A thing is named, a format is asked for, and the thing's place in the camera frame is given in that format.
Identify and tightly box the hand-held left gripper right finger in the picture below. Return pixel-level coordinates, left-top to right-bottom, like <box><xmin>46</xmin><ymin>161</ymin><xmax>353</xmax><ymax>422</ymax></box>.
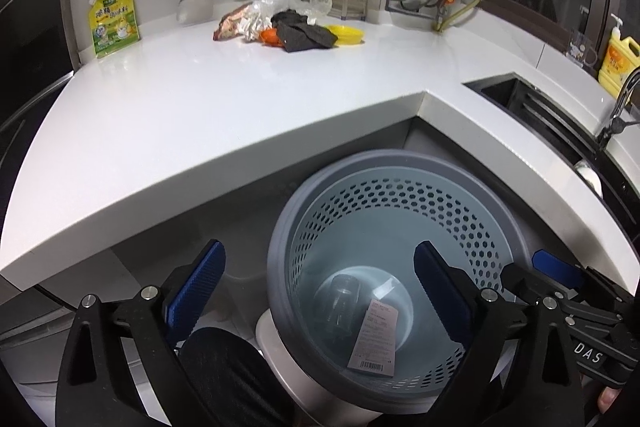
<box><xmin>413</xmin><ymin>240</ymin><xmax>586</xmax><ymax>427</ymax></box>

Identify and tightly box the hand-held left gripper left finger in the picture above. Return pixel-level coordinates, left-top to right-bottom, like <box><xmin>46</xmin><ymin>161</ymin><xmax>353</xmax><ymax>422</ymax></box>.
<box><xmin>55</xmin><ymin>238</ymin><xmax>228</xmax><ymax>427</ymax></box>

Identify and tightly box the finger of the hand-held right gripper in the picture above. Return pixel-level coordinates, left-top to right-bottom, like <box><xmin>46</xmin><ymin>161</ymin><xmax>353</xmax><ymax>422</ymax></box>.
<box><xmin>500</xmin><ymin>262</ymin><xmax>576</xmax><ymax>308</ymax></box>
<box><xmin>531</xmin><ymin>249</ymin><xmax>588</xmax><ymax>290</ymax></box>

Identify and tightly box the grey perforated waste bin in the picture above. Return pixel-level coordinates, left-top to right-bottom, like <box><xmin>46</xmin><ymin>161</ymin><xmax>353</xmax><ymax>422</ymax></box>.
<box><xmin>266</xmin><ymin>149</ymin><xmax>526</xmax><ymax>413</ymax></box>

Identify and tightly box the brown snack wrapper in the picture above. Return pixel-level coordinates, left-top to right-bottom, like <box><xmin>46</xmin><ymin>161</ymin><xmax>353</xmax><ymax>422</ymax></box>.
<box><xmin>213</xmin><ymin>4</ymin><xmax>261</xmax><ymax>42</ymax></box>

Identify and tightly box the black cloth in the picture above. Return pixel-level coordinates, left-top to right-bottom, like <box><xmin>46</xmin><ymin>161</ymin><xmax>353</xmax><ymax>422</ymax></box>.
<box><xmin>270</xmin><ymin>10</ymin><xmax>339</xmax><ymax>54</ymax></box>

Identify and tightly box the yellow plastic dish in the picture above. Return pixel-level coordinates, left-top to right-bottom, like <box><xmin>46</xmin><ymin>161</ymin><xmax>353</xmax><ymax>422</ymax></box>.
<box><xmin>325</xmin><ymin>24</ymin><xmax>366</xmax><ymax>47</ymax></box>

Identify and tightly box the person's right hand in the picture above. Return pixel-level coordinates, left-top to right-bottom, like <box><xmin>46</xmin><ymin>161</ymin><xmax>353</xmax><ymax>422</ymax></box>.
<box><xmin>597</xmin><ymin>386</ymin><xmax>624</xmax><ymax>419</ymax></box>

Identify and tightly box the white printed paper label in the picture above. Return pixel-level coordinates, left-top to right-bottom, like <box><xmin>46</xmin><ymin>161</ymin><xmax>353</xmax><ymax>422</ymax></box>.
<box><xmin>347</xmin><ymin>299</ymin><xmax>399</xmax><ymax>376</ymax></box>

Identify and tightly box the person's dark trouser leg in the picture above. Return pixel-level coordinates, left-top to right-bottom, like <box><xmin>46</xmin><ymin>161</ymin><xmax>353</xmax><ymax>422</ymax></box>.
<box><xmin>177</xmin><ymin>328</ymin><xmax>296</xmax><ymax>427</ymax></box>

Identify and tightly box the white bowl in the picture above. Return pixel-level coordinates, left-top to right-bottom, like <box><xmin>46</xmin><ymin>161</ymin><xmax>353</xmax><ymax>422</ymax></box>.
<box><xmin>574</xmin><ymin>159</ymin><xmax>604</xmax><ymax>198</ymax></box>

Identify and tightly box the clear plastic cup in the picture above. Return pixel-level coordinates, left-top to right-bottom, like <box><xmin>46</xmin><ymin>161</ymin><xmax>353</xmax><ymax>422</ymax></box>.
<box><xmin>325</xmin><ymin>274</ymin><xmax>364</xmax><ymax>334</ymax></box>

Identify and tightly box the black faucet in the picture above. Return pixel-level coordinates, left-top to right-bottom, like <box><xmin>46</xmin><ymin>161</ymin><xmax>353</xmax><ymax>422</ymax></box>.
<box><xmin>595</xmin><ymin>67</ymin><xmax>640</xmax><ymax>150</ymax></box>

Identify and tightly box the black kitchen sink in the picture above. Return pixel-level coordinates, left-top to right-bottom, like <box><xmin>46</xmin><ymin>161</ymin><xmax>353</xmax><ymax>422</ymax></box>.
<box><xmin>462</xmin><ymin>74</ymin><xmax>621</xmax><ymax>208</ymax></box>

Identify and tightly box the yellow dish soap bottle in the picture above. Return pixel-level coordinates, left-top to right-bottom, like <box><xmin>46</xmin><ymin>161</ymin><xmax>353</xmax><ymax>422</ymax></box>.
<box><xmin>598</xmin><ymin>14</ymin><xmax>640</xmax><ymax>98</ymax></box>

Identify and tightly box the clear glass cup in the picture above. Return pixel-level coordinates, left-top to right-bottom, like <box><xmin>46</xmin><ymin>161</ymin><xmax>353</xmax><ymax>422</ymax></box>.
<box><xmin>567</xmin><ymin>31</ymin><xmax>599</xmax><ymax>69</ymax></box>

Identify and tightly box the yellow seasoning pouch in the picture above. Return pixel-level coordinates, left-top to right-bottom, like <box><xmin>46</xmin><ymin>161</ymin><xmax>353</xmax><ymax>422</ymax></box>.
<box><xmin>88</xmin><ymin>0</ymin><xmax>142</xmax><ymax>58</ymax></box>

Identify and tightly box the yellow gas hose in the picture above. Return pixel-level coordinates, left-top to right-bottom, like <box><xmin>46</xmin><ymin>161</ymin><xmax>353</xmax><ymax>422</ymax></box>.
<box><xmin>432</xmin><ymin>0</ymin><xmax>482</xmax><ymax>33</ymax></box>

